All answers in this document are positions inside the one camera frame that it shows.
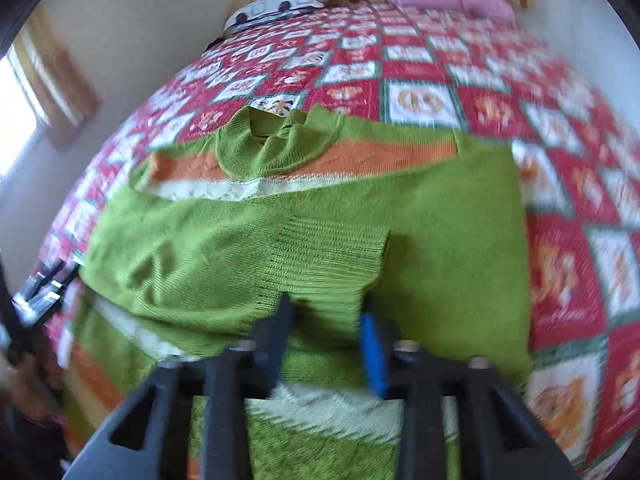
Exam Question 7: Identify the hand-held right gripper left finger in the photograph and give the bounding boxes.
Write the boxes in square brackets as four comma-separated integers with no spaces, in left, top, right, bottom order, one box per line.
[62,292,294,480]

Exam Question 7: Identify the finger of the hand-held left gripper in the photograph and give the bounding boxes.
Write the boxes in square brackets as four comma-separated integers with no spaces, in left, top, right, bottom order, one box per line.
[12,259,82,324]

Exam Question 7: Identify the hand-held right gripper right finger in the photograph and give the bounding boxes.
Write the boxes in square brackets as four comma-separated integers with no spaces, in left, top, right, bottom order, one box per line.
[360,312,577,480]

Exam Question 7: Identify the green striped knit sweater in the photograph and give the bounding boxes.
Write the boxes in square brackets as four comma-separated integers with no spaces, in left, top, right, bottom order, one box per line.
[62,105,534,480]

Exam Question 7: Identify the red checked printed blanket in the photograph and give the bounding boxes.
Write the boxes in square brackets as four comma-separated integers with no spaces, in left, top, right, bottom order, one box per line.
[30,0,640,480]

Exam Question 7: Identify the white printed pillow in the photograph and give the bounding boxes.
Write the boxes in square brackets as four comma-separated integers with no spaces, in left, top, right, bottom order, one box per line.
[223,0,346,34]

